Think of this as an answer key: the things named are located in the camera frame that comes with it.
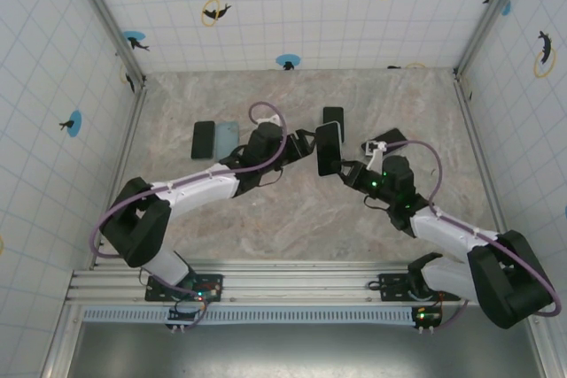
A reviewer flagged black smartphone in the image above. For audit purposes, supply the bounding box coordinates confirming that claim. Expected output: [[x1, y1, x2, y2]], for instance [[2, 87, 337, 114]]
[[322, 105, 346, 126], [190, 120, 216, 160], [315, 121, 346, 178], [361, 127, 408, 156]]

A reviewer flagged black controller board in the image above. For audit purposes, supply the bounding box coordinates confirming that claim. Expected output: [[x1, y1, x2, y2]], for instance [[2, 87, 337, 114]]
[[410, 305, 444, 334], [167, 305, 208, 333]]

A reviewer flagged small green circuit board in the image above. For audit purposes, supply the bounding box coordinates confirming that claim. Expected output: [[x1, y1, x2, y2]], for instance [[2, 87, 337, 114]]
[[185, 278, 223, 303]]

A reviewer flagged grey metal sheet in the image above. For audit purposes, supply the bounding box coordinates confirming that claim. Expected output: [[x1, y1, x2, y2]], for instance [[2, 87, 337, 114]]
[[70, 306, 548, 378]]

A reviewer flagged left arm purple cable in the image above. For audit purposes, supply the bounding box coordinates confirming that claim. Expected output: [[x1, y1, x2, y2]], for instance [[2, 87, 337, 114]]
[[90, 101, 287, 330]]

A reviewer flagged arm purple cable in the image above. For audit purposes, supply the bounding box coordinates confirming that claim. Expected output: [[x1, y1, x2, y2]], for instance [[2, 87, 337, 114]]
[[90, 101, 287, 330], [383, 138, 560, 333]]

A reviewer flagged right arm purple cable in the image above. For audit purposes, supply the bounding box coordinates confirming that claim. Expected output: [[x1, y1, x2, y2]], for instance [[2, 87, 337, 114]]
[[383, 138, 560, 333]]

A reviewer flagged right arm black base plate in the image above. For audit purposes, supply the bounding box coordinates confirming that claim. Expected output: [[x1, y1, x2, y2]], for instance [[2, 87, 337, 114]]
[[379, 272, 462, 303]]

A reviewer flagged aluminium rail beam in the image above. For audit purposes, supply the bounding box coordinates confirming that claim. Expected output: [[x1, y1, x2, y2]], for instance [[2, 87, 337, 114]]
[[64, 260, 550, 308]]

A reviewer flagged aluminium side rail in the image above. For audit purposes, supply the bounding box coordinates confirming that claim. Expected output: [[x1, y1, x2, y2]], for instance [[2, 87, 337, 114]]
[[88, 79, 150, 271], [452, 68, 522, 271]]

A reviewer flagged white slotted cable duct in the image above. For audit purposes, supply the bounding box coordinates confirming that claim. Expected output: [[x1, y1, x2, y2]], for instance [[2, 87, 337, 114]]
[[82, 306, 420, 325]]

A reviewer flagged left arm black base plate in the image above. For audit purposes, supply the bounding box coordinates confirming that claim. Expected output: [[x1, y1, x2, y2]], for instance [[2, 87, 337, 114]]
[[144, 272, 225, 304]]

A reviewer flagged aluminium corner post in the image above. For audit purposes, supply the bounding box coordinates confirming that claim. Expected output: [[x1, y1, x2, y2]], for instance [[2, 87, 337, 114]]
[[452, 0, 540, 81], [65, 0, 148, 87]]

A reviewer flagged yellow ring black animal sticker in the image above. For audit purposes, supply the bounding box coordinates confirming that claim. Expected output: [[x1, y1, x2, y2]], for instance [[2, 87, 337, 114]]
[[532, 29, 558, 80]]

